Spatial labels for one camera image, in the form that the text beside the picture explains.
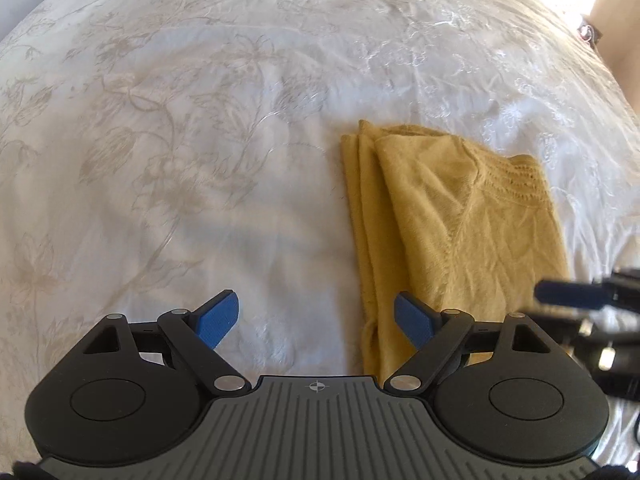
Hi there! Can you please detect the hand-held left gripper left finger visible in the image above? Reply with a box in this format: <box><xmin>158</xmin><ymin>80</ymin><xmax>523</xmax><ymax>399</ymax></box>
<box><xmin>82</xmin><ymin>289</ymin><xmax>252</xmax><ymax>396</ymax></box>

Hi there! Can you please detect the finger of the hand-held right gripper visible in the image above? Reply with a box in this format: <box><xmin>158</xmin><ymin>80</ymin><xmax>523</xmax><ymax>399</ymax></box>
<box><xmin>534</xmin><ymin>270</ymin><xmax>640</xmax><ymax>308</ymax></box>

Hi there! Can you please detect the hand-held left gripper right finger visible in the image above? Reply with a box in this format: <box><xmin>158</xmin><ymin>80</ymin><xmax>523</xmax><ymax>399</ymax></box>
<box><xmin>382</xmin><ymin>292</ymin><xmax>549</xmax><ymax>397</ymax></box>

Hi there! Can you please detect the yellow knit sweater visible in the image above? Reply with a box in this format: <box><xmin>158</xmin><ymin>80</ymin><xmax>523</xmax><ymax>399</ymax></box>
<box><xmin>340</xmin><ymin>120</ymin><xmax>572</xmax><ymax>392</ymax></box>

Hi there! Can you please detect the white embroidered bedspread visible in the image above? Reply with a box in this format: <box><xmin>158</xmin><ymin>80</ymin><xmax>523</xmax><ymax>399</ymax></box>
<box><xmin>0</xmin><ymin>0</ymin><xmax>640</xmax><ymax>466</ymax></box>

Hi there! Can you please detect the brown wooden furniture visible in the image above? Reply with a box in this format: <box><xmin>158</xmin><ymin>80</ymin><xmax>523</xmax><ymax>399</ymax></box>
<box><xmin>594</xmin><ymin>0</ymin><xmax>640</xmax><ymax>106</ymax></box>

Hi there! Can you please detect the small metallic object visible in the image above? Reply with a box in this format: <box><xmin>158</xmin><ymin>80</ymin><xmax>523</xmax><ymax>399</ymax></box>
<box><xmin>576</xmin><ymin>14</ymin><xmax>603</xmax><ymax>48</ymax></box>

